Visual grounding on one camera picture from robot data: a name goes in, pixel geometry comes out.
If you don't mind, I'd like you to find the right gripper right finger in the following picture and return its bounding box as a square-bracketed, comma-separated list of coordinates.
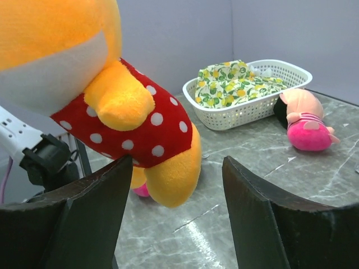
[222, 156, 358, 269]

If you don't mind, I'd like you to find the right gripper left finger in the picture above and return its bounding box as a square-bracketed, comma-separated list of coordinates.
[1, 156, 132, 268]

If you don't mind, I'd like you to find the orange bear plush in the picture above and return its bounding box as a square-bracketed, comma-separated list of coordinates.
[1, 1, 201, 208]

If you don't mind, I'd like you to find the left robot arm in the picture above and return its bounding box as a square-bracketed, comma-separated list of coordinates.
[1, 108, 79, 203]

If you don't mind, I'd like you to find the pink doll near basket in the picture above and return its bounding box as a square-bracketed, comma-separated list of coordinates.
[273, 88, 340, 151]

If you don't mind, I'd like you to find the lemon print cloth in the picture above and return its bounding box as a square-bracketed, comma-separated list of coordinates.
[195, 60, 287, 109]

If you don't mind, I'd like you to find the white plastic basket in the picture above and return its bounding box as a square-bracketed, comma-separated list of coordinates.
[182, 59, 312, 131]

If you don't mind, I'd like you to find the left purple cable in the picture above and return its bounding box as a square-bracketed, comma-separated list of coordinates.
[0, 155, 15, 204]

